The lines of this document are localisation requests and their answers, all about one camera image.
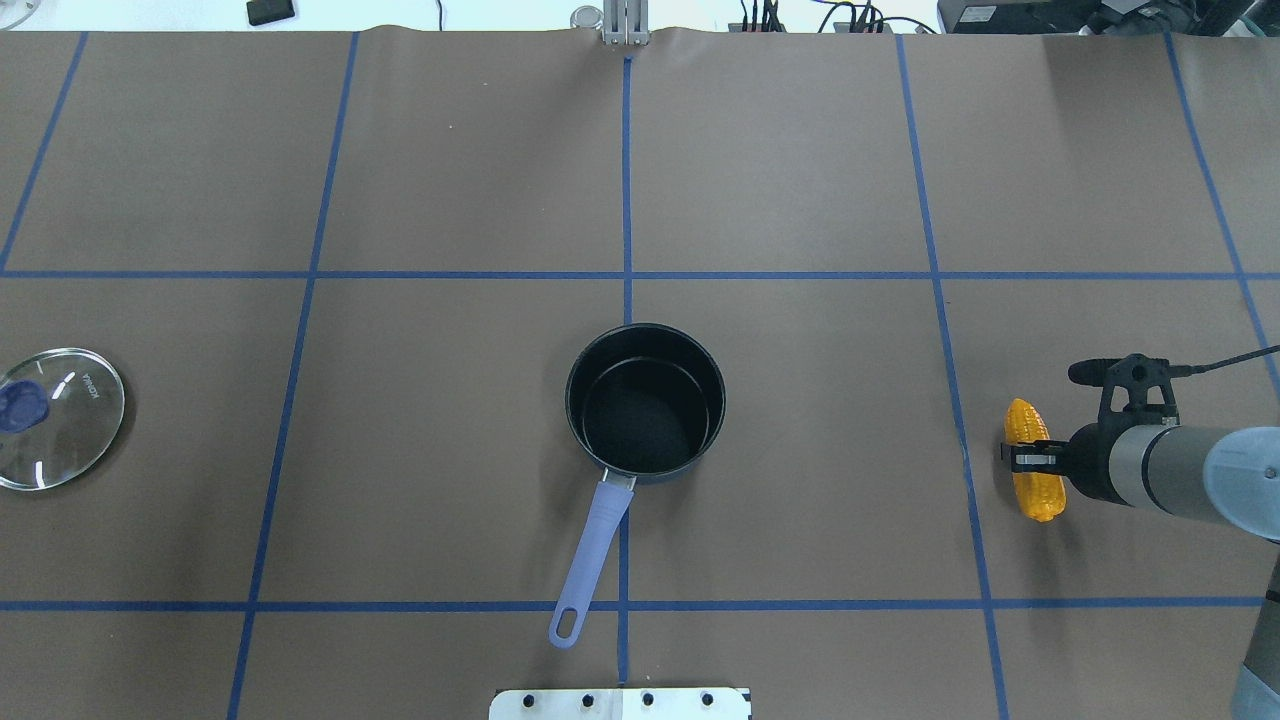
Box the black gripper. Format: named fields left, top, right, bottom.
left=1000, top=424, right=1117, bottom=503

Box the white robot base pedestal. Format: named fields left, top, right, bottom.
left=488, top=687, right=754, bottom=719

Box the dark blue saucepan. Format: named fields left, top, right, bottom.
left=547, top=322, right=727, bottom=650

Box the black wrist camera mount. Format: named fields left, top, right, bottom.
left=1068, top=354, right=1181, bottom=433

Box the aluminium camera post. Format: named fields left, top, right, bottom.
left=600, top=0, right=652, bottom=46

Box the yellow corn cob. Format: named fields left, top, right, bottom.
left=1004, top=398, right=1068, bottom=523

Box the glass pot lid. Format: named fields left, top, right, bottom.
left=1, top=348, right=125, bottom=492

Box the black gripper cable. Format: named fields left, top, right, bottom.
left=1170, top=345, right=1280, bottom=377

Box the black power strip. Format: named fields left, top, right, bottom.
left=728, top=1, right=890, bottom=35

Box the small black box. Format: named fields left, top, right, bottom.
left=244, top=0, right=296, bottom=27

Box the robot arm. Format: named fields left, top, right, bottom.
left=1001, top=425, right=1279, bottom=543

